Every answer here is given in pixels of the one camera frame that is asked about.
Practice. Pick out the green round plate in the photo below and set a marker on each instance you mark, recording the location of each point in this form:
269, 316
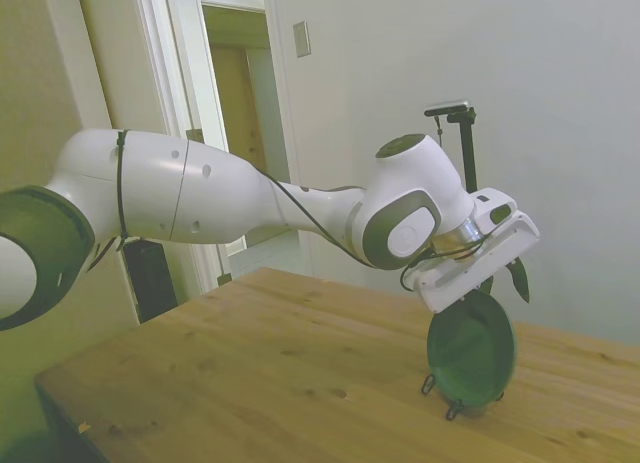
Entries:
470, 353

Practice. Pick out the black camera stand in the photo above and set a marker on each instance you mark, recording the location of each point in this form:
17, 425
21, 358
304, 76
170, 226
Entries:
467, 148

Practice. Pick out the white open door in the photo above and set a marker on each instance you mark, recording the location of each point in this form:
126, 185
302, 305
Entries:
185, 83

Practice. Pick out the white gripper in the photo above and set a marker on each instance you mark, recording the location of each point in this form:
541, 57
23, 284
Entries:
470, 275

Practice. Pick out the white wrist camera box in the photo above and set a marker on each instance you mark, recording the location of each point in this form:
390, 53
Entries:
495, 208

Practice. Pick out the grey wall switch plate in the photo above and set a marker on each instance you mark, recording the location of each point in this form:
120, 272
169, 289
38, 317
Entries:
301, 39

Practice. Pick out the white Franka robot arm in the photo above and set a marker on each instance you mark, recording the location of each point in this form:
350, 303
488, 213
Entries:
150, 193

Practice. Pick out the brass door latch plate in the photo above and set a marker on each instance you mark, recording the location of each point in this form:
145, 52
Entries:
194, 134

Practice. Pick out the grey exterior camera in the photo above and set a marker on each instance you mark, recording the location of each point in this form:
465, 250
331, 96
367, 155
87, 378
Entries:
447, 107

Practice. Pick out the black box speaker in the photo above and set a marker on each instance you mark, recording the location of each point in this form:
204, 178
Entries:
150, 278

